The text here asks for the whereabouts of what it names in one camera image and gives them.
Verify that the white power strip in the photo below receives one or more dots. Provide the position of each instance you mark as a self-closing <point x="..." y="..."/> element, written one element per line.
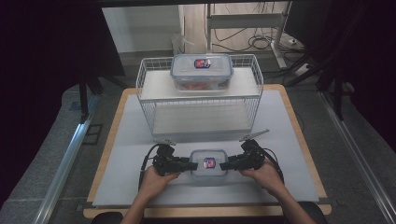
<point x="302" y="70"/>

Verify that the clear plastic bag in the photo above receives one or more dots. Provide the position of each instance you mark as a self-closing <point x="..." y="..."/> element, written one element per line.
<point x="180" y="43"/>

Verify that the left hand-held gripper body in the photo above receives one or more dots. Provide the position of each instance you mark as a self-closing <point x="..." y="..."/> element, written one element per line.
<point x="165" y="161"/>

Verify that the white metal stand frame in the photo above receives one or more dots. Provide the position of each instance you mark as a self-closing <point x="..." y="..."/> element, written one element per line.
<point x="246" y="21"/>

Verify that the pale grey table mat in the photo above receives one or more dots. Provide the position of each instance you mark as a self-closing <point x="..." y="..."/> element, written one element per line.
<point x="124" y="174"/>

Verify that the small clear food container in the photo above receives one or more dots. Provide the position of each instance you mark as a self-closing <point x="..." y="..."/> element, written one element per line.
<point x="208" y="155"/>

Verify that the large clear food container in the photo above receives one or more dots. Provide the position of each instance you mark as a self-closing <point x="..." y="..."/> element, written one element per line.
<point x="202" y="74"/>

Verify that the aluminium rail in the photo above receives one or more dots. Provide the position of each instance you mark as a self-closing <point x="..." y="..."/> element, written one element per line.
<point x="358" y="155"/>
<point x="65" y="168"/>

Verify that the person's left hand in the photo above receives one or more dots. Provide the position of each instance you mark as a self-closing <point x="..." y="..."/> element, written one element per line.
<point x="154" y="183"/>

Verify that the white panel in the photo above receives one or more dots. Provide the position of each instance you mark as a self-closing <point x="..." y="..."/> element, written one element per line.
<point x="140" y="28"/>

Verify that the person's dark clothing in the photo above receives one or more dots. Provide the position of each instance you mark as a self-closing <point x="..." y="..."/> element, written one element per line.
<point x="107" y="218"/>
<point x="317" y="214"/>

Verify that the person's right hand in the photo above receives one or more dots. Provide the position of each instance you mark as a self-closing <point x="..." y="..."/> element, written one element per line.
<point x="269" y="179"/>

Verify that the dark curtain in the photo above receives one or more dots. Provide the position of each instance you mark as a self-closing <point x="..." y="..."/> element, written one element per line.
<point x="370" y="62"/>
<point x="37" y="77"/>

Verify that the black stand legs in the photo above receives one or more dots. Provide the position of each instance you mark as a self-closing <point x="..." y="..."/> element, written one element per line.
<point x="83" y="96"/>
<point x="337" y="96"/>

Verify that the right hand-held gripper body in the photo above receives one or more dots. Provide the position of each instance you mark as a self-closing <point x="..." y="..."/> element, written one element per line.
<point x="252" y="158"/>

